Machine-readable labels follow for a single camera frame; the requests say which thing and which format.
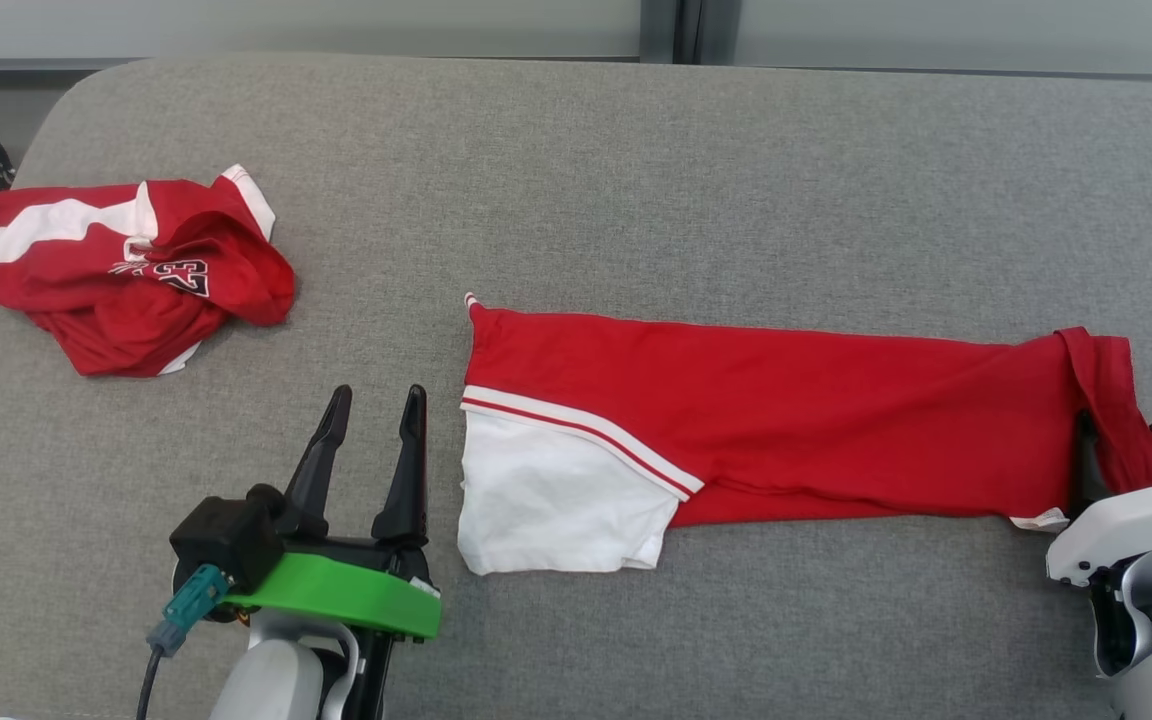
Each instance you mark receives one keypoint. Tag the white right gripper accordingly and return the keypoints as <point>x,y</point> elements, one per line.
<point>1126,525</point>

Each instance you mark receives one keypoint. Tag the red white basketball shorts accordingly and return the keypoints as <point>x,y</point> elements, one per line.
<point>106,300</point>

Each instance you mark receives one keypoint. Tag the red white basketball jersey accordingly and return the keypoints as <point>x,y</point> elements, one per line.
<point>786,420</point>

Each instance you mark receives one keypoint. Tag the grey partition post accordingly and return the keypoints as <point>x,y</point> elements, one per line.
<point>691,30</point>

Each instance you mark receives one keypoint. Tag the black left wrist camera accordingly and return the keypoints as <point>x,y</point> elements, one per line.
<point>226,540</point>

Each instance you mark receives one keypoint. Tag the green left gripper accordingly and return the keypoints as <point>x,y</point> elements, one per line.
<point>356,595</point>

